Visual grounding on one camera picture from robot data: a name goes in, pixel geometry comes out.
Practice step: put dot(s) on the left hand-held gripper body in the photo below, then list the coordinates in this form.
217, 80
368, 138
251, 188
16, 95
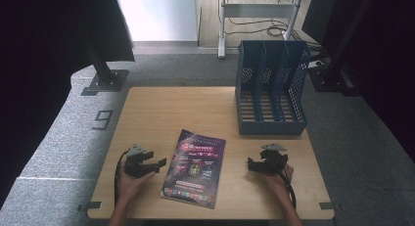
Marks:
135, 169

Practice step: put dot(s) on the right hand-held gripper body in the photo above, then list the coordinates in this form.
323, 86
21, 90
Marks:
275, 160

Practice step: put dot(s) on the purple paperback book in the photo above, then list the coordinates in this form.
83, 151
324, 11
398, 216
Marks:
195, 169

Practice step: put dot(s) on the person's left hand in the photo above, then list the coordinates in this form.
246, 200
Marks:
129, 187

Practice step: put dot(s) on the person's right hand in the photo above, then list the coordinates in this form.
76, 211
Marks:
281, 183

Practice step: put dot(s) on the blue plastic file rack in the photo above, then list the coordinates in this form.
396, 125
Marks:
272, 126

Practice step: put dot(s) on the black tape strip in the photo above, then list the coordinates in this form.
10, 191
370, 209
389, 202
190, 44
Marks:
327, 205
91, 205

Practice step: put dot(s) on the black metal stand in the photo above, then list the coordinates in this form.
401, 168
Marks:
109, 80
329, 77

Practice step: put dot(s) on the white power strip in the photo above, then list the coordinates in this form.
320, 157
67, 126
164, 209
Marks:
315, 63

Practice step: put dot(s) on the white board panel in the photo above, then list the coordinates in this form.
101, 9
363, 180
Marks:
156, 14

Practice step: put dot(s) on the dark curtain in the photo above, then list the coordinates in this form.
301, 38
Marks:
36, 63
391, 63

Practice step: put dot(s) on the black flat panel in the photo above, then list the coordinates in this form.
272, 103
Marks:
314, 15

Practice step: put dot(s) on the white metal frame stand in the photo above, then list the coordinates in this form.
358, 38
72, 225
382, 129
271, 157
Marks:
257, 10

